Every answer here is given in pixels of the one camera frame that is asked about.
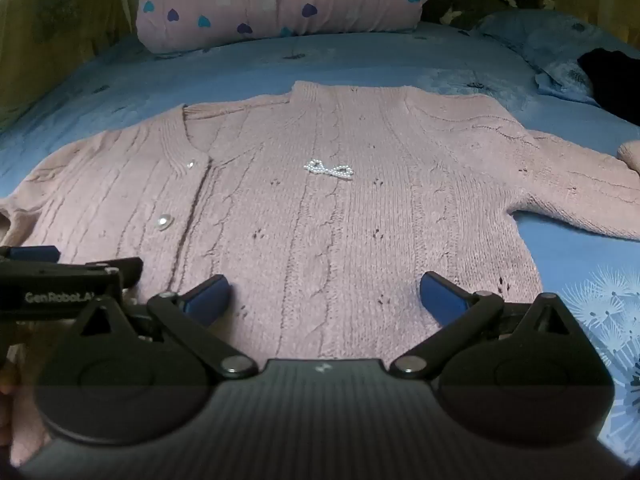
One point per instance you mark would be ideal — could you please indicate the pink knit cardigan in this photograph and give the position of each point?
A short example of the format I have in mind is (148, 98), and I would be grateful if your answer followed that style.
(325, 210)

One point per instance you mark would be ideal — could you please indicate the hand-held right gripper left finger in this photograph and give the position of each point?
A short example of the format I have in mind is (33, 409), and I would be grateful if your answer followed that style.
(210, 301)

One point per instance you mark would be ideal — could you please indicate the blue dandelion-print bed sheet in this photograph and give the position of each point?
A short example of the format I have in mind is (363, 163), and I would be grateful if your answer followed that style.
(210, 72)

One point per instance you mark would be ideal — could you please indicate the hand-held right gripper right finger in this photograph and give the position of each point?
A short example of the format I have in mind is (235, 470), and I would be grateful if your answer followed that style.
(442, 299)

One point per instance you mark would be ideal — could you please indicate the blue dandelion-print pillow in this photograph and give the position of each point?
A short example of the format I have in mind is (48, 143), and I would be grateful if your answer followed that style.
(540, 45)

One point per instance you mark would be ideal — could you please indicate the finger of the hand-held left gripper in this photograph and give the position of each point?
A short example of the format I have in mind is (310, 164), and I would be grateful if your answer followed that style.
(32, 253)

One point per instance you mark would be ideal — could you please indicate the pink heart-print rolled quilt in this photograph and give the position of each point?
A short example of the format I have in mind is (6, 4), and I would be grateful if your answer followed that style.
(280, 5)

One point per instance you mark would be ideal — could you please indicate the black cloth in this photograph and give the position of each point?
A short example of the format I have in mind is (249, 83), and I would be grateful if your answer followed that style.
(615, 80)

